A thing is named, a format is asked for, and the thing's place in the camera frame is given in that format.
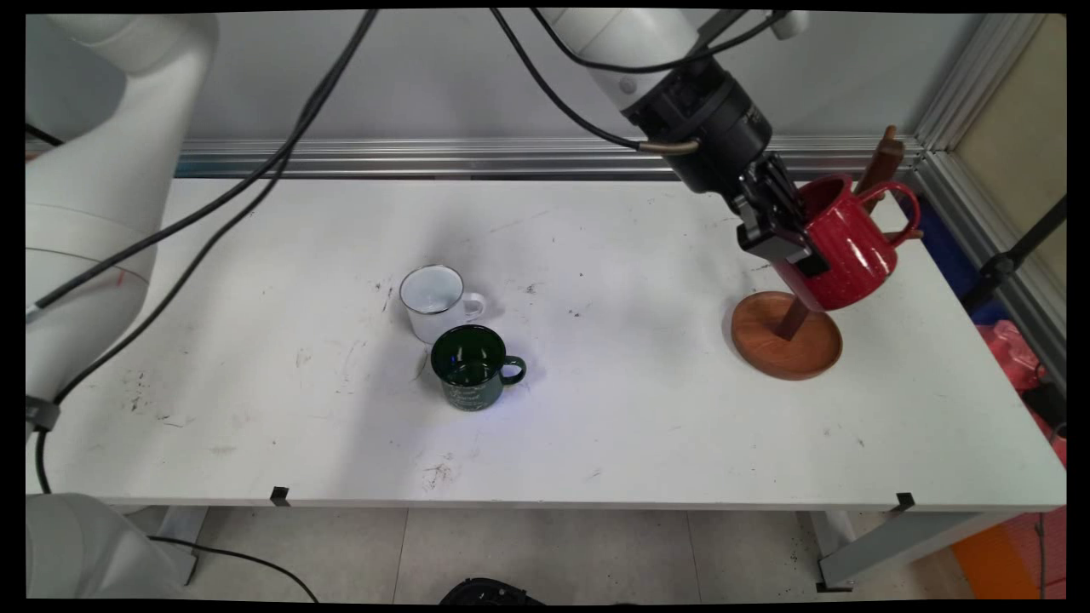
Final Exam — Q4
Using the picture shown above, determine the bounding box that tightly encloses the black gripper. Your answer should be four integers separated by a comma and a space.
624, 60, 832, 278

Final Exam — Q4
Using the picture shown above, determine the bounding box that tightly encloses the red enamel mug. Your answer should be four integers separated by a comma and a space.
771, 174, 923, 312

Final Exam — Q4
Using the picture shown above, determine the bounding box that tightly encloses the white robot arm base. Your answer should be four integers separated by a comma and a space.
26, 492, 190, 599

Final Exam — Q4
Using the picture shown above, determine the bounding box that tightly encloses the wooden mug stand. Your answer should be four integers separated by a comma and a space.
731, 125, 925, 381

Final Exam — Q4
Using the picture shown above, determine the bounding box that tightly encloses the blue plastic sheet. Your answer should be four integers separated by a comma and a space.
903, 198, 1010, 326

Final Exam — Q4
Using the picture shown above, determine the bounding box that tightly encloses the red plastic bag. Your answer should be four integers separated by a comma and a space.
975, 321, 1067, 467

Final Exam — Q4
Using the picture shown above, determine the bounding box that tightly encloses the dark green enamel mug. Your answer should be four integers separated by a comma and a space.
430, 324, 527, 412

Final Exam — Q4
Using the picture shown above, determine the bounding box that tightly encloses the grey table leg with foot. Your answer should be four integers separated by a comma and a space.
799, 509, 1018, 594

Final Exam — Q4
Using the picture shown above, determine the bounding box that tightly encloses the white enamel mug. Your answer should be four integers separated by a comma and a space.
399, 264, 488, 344

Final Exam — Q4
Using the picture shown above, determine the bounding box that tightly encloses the black object on floor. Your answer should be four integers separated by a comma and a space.
438, 577, 548, 606

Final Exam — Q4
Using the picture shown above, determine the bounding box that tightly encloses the aluminium corner frame post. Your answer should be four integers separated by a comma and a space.
913, 13, 1067, 388

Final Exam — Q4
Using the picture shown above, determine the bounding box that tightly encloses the black cable with metal sleeve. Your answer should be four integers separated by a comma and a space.
489, 9, 702, 156

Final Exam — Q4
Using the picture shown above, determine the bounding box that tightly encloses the beige wall panel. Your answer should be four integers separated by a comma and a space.
952, 13, 1067, 286

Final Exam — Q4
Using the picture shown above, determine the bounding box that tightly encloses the horizontal aluminium rail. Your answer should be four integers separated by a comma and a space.
26, 136, 925, 181

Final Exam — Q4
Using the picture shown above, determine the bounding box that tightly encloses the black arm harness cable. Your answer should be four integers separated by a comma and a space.
32, 102, 316, 496
26, 9, 380, 318

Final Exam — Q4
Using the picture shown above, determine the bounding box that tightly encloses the black floor cable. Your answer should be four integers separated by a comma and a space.
148, 535, 321, 603

